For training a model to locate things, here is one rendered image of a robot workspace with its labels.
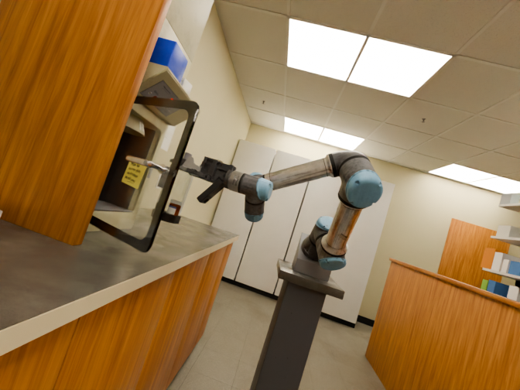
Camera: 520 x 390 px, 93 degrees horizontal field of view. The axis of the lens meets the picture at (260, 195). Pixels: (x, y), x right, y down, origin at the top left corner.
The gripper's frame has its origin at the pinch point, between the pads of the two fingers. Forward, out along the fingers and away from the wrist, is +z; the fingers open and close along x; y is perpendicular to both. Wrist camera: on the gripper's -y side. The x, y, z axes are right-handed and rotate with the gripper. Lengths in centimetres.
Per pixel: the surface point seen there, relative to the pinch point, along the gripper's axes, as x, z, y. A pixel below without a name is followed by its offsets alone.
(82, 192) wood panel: 31.4, 6.2, -16.0
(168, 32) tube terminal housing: 14.7, 15.3, 44.7
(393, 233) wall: -360, -176, 34
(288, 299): -45, -52, -42
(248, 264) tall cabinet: -289, 23, -83
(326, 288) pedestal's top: -42, -67, -30
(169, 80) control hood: 18.7, 4.1, 25.4
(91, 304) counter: 45, -20, -32
